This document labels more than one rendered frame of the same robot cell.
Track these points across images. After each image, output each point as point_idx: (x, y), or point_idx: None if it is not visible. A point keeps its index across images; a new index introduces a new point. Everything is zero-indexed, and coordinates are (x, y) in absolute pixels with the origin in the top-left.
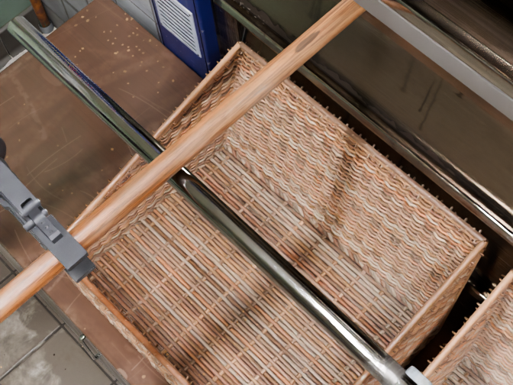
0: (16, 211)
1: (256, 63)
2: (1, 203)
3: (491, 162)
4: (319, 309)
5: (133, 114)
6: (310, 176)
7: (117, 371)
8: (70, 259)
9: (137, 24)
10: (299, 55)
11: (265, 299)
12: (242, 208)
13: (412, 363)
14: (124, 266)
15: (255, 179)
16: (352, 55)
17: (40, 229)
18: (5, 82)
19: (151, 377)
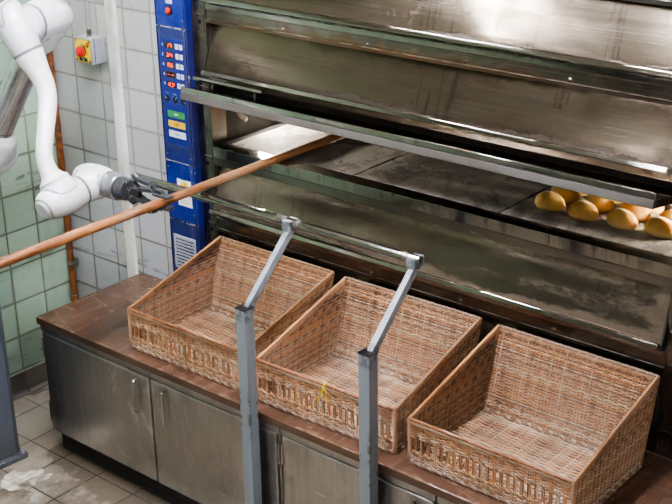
0: (145, 191)
1: (228, 242)
2: (136, 198)
3: (328, 223)
4: (258, 209)
5: (160, 303)
6: None
7: (157, 372)
8: (167, 196)
9: (160, 280)
10: (248, 167)
11: (233, 345)
12: (220, 323)
13: None
14: None
15: (226, 315)
16: (270, 208)
17: (155, 192)
18: (89, 298)
19: (175, 369)
